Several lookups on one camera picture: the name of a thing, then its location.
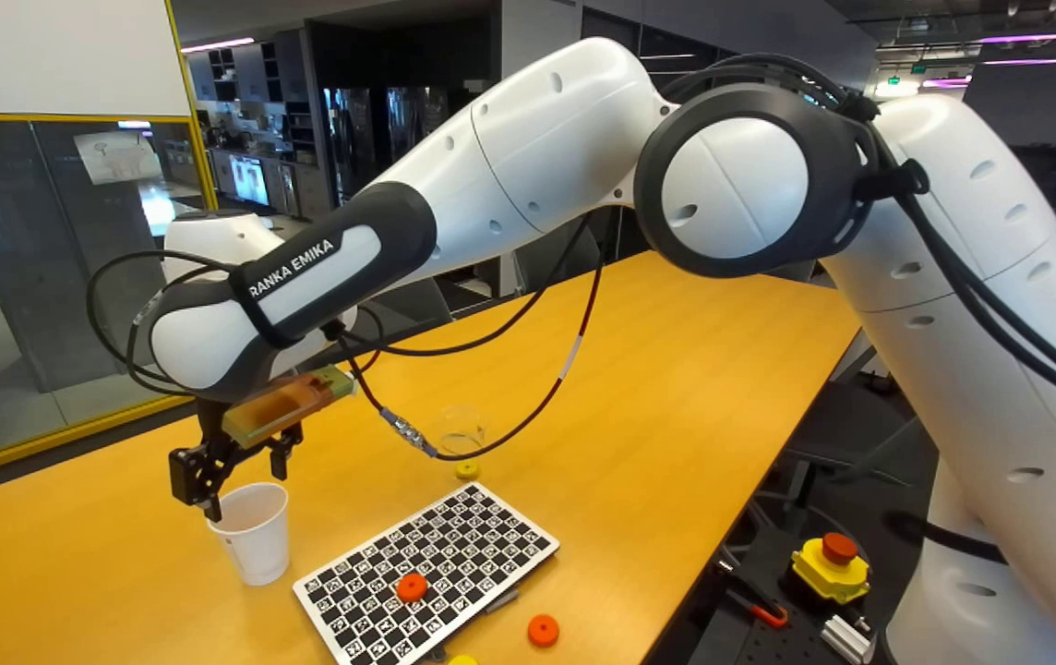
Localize orange disc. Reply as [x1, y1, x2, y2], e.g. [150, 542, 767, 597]
[395, 572, 430, 601]
[524, 615, 560, 648]

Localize white paper cup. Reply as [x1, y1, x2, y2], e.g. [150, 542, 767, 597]
[209, 479, 292, 589]

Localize yellow disc beside clear cup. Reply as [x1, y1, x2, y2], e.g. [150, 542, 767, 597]
[455, 463, 480, 479]

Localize red handled tool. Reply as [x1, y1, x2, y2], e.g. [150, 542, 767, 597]
[716, 558, 791, 631]

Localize transparent plastic cup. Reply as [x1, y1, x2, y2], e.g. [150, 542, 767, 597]
[443, 429, 483, 469]

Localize yellow red emergency stop button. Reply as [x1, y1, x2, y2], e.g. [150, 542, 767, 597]
[791, 532, 870, 605]

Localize yellow framed glass partition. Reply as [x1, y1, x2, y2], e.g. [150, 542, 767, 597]
[0, 0, 209, 463]

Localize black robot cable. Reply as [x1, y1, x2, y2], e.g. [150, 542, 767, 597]
[80, 206, 614, 466]

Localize black white checkered board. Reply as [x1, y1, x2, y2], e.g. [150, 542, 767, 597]
[292, 479, 558, 665]

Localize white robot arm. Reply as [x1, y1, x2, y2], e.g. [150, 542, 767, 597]
[149, 38, 1056, 661]

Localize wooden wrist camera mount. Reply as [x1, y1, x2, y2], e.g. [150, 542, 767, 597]
[222, 367, 355, 448]

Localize orange disc on table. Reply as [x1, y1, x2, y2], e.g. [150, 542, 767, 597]
[524, 615, 560, 648]

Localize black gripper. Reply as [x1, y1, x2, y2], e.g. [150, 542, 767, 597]
[165, 398, 304, 520]

